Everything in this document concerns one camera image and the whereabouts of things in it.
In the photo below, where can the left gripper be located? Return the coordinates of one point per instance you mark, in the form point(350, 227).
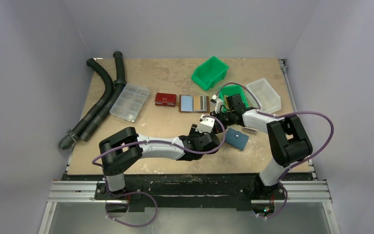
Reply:
point(193, 131)

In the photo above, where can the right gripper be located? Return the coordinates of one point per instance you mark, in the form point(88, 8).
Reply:
point(221, 115)

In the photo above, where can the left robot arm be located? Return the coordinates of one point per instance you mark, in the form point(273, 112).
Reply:
point(121, 150)

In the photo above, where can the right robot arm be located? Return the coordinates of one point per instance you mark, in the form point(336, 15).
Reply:
point(289, 142)

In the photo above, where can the blue leather card holder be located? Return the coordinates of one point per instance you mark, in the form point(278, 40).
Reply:
point(236, 139)

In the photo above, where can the brown open card holder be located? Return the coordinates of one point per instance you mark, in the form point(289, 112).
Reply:
point(186, 104)

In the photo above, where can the yellow striped card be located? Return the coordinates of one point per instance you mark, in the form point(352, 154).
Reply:
point(200, 104)

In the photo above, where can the red leather card holder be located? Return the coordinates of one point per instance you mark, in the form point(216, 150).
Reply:
point(165, 99)

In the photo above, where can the clear white plastic bin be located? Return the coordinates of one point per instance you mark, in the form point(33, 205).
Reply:
point(268, 99)

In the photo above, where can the large green plastic bin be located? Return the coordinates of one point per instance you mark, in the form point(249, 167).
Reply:
point(209, 73)

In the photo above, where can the clear plastic organizer box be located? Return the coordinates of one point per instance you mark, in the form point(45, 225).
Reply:
point(130, 102)

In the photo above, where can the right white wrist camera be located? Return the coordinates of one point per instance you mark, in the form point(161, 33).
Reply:
point(218, 104)

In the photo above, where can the aluminium frame rail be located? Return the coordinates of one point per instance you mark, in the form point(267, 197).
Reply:
point(66, 192)

